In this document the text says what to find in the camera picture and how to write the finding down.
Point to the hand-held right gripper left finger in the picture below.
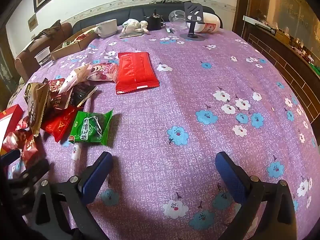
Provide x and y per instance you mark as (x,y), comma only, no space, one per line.
(96,177)

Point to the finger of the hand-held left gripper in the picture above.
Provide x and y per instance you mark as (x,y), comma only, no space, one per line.
(30,180)
(10,157)

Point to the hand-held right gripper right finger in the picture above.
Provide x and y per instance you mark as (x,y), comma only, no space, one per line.
(231,177)

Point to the dark red gold-print packet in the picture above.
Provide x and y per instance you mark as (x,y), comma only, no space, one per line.
(30,150)
(13,140)

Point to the red white box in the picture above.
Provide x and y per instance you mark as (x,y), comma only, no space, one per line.
(8,120)

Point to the green snack packet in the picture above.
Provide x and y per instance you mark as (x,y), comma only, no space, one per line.
(90,127)

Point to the red gold-logo snack packet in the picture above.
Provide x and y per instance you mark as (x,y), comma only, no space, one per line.
(58,125)

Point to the brown gold snack packet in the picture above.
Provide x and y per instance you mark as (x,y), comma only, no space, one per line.
(36,105)

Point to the dark red glossy snack packet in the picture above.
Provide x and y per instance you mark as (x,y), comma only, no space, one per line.
(58,92)

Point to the white pink dotted snack packet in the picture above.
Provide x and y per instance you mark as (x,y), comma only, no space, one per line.
(73,78)

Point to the large red snack packet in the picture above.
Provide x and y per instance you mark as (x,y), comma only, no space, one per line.
(136,71)

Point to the black snack packet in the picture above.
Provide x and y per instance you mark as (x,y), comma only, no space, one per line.
(81,93)

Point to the purple floral tablecloth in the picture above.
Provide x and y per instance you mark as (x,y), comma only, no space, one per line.
(190,100)

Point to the clear plastic cup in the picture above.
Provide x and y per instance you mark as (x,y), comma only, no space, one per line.
(43,57)

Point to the pink strawberry snack packet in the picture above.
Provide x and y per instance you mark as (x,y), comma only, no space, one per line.
(103,72)

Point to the brown armchair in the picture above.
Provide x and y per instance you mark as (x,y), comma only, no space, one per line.
(27,52)

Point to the brown cardboard box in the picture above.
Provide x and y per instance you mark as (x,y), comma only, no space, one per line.
(63,51)

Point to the brown wooden counter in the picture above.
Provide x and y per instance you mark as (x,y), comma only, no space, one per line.
(287,62)

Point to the dark clothes on armchair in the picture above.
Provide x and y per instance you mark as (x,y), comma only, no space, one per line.
(50,31)

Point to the pile of assorted snack packets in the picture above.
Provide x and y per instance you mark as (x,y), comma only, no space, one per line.
(80,38)

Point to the white jar with red label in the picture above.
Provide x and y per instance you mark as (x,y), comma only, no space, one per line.
(210,23)

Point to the white cloth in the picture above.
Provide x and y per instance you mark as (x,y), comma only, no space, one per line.
(133,26)

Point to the black phone stand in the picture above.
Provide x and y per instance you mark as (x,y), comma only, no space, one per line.
(192,20)

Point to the black pot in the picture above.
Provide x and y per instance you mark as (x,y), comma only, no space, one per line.
(154,23)

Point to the black leather sofa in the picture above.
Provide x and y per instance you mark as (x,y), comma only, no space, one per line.
(135,13)

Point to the small wall plaque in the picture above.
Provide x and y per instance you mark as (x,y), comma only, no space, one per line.
(32,23)

